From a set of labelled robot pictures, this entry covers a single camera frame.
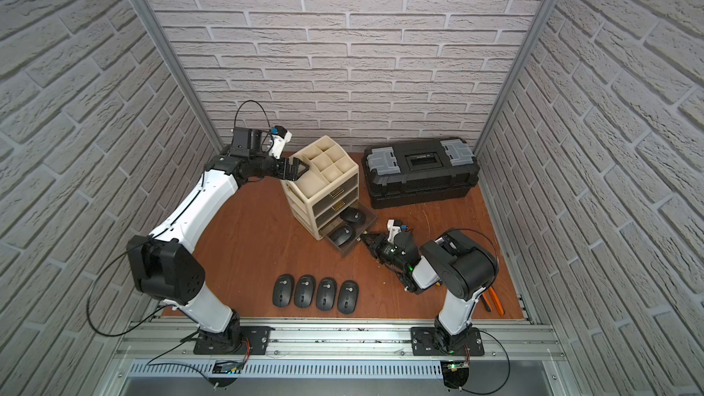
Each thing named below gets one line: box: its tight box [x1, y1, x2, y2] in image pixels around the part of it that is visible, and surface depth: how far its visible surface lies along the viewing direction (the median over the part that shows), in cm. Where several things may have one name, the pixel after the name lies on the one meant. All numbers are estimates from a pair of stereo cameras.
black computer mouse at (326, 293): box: [315, 276, 338, 312], surface depth 82 cm
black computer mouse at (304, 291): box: [294, 275, 317, 309], surface depth 83 cm
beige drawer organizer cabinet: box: [280, 134, 360, 241], surface depth 83 cm
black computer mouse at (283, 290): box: [272, 273, 296, 308], surface depth 83 cm
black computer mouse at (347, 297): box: [337, 279, 360, 316], surface depth 82 cm
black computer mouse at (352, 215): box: [340, 207, 365, 226], surface depth 97 cm
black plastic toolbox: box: [362, 137, 481, 209], surface depth 96 cm
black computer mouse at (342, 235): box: [330, 223, 353, 247], surface depth 93 cm
